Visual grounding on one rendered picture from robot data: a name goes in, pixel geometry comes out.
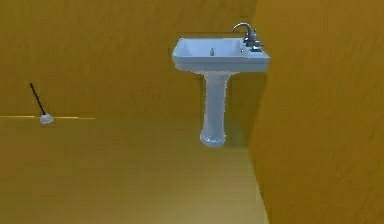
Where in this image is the grey metal faucet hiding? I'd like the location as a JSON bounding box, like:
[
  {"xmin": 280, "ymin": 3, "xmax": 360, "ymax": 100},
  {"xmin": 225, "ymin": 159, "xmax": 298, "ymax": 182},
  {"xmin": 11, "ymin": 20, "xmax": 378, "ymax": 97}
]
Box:
[{"xmin": 231, "ymin": 22, "xmax": 264, "ymax": 52}]

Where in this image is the white pedestal sink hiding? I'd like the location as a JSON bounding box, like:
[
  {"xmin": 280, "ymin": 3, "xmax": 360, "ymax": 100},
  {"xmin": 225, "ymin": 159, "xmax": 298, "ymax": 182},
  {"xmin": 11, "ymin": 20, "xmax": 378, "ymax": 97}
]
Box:
[{"xmin": 171, "ymin": 36, "xmax": 271, "ymax": 149}]

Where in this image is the black-handled white plunger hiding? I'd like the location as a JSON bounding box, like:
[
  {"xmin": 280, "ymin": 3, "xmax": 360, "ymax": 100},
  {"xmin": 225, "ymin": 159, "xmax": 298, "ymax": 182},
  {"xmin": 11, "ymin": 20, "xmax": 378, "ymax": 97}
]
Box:
[{"xmin": 29, "ymin": 82, "xmax": 55, "ymax": 125}]

